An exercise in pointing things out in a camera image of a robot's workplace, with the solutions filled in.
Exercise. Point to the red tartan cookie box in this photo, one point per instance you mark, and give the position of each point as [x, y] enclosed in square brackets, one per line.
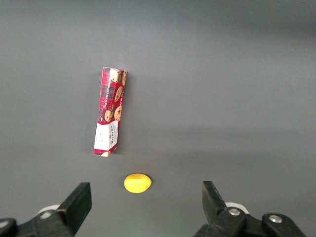
[111, 111]

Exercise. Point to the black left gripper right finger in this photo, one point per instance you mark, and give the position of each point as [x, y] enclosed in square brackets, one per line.
[214, 209]

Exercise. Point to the yellow lemon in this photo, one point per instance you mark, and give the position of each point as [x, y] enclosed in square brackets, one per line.
[137, 184]

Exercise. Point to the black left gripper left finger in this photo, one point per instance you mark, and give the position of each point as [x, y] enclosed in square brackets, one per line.
[74, 205]

